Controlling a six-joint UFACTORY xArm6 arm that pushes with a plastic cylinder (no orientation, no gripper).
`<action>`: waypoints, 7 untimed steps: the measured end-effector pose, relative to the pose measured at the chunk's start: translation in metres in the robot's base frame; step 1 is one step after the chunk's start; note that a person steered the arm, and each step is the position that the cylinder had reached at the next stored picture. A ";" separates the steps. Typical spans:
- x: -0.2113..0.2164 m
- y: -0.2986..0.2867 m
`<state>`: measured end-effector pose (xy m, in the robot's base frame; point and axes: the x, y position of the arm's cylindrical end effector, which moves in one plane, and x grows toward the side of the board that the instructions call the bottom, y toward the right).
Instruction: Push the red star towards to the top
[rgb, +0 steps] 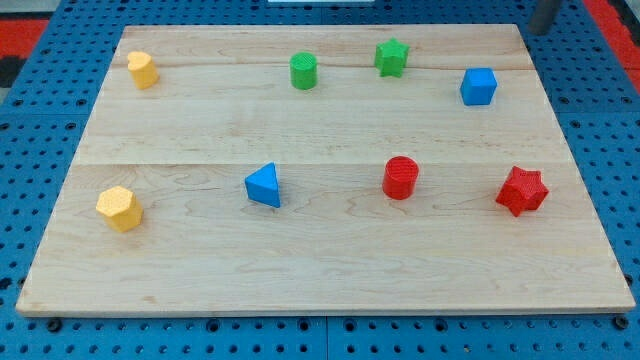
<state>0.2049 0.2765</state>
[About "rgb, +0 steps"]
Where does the red star block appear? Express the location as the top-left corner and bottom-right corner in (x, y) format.
(496, 166), (549, 217)

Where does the green star block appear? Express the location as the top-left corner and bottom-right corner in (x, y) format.
(374, 38), (410, 78)

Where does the blue triangle block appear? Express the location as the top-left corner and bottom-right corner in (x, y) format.
(245, 162), (281, 208)

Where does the red cylinder block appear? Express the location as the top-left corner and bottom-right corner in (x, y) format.
(382, 156), (419, 200)

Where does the light wooden board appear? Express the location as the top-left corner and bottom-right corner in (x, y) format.
(16, 24), (635, 318)

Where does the green cylinder block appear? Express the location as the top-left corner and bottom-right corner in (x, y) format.
(289, 52), (317, 90)

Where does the blue cube block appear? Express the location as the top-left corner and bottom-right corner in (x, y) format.
(460, 68), (498, 106)

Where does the yellow hexagon block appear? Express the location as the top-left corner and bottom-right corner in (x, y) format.
(96, 186), (144, 233)

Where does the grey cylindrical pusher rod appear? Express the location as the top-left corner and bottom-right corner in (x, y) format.
(527, 0), (562, 36)

